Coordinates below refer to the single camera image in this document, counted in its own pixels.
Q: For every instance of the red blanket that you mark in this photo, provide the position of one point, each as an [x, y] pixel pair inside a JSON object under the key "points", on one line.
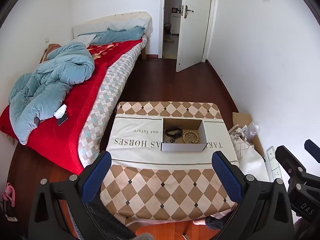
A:
{"points": [[75, 109]]}

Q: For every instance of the white door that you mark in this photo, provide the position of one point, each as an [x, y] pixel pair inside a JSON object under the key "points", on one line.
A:
{"points": [[193, 32]]}

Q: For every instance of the patterned fabric bag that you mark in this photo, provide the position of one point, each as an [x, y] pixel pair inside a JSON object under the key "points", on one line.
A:
{"points": [[239, 141]]}

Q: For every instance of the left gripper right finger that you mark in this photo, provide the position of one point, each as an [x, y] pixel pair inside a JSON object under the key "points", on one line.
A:
{"points": [[263, 208]]}

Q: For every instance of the white pillow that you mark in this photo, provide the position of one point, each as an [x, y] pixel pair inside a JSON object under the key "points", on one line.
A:
{"points": [[85, 39]]}

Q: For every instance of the pink shoe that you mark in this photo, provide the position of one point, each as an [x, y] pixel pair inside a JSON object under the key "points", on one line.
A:
{"points": [[9, 195]]}

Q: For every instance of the light blue duvet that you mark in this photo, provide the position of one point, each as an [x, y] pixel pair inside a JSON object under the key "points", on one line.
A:
{"points": [[38, 95]]}

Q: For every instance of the clear plastic bag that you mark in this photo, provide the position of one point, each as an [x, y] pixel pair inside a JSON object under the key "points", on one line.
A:
{"points": [[252, 130]]}

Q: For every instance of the white cardboard box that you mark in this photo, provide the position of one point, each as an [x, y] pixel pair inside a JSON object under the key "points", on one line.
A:
{"points": [[193, 138]]}

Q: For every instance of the white cloth bag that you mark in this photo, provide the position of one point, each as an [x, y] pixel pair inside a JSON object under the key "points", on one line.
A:
{"points": [[252, 163]]}

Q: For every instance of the black smart band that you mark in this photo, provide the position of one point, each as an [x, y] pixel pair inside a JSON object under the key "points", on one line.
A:
{"points": [[174, 132]]}

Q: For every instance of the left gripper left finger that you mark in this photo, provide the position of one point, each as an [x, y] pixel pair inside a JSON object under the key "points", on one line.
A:
{"points": [[46, 218]]}

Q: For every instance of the blue pillow blanket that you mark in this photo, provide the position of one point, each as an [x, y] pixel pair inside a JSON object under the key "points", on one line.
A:
{"points": [[111, 36]]}

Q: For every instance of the white small box on bed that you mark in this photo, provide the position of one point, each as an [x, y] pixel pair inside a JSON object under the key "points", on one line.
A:
{"points": [[60, 112]]}

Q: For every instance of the flat brown cardboard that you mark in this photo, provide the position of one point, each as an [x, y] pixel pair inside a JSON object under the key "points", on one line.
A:
{"points": [[244, 119]]}

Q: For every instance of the dark phone on bed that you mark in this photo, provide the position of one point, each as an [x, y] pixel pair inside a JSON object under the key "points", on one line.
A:
{"points": [[61, 120]]}

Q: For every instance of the diamond pattern table cloth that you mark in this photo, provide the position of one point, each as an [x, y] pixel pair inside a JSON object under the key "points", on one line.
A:
{"points": [[146, 185]]}

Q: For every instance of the bed with patterned mattress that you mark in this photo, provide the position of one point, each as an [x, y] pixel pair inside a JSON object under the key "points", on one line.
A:
{"points": [[112, 75]]}

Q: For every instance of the white power strip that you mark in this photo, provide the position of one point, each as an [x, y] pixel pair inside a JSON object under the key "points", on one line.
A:
{"points": [[273, 167]]}

